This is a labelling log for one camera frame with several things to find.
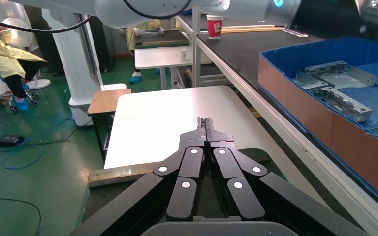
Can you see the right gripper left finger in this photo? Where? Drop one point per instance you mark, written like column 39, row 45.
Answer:
column 192, row 163

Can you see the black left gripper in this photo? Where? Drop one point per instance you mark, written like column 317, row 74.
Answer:
column 326, row 18

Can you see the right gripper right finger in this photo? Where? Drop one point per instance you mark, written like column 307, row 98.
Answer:
column 228, row 163

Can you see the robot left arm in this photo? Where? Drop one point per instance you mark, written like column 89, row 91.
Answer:
column 143, row 9

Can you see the blue corrugated box orange outside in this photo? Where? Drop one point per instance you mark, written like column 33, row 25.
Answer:
column 322, row 130

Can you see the black power adapter box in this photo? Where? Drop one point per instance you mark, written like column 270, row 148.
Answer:
column 9, row 140

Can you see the clear pink acrylic strip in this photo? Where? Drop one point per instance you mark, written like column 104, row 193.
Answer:
column 295, row 32

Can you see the worn wooden edge strip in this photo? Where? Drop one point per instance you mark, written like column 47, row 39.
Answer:
column 120, row 174

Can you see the long light wooden slats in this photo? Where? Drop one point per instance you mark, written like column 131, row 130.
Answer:
column 251, row 29

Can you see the large black table mat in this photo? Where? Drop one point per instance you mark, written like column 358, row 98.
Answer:
column 241, row 49

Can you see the black lower shelf mat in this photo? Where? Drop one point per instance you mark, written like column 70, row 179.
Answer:
column 97, row 198

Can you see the standing person in yellow coat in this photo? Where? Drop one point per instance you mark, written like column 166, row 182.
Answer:
column 136, row 77

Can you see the brown wooden stool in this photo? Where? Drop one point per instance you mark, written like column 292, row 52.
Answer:
column 109, row 101

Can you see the small white paper cup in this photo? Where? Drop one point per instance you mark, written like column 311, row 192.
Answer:
column 182, row 54

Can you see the small white side table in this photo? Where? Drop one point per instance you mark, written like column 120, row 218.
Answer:
column 156, row 58

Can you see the red paper cup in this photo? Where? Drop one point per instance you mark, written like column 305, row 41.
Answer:
column 214, row 27

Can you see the black tray with green edge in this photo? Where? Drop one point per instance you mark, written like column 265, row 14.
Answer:
column 163, row 39

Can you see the white curved plastic part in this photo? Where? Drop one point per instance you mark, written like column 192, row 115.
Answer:
column 148, row 32

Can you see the white robot torso column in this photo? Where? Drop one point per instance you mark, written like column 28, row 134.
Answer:
column 78, row 65

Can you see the wheeled office chair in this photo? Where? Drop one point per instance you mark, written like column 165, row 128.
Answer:
column 32, row 95

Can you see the white standing fan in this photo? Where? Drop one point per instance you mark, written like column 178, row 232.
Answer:
column 19, row 32

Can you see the seated person in yellow coat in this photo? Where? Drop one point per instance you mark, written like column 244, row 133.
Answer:
column 0, row 55

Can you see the white metal table frame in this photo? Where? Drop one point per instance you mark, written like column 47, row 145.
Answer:
column 306, row 143

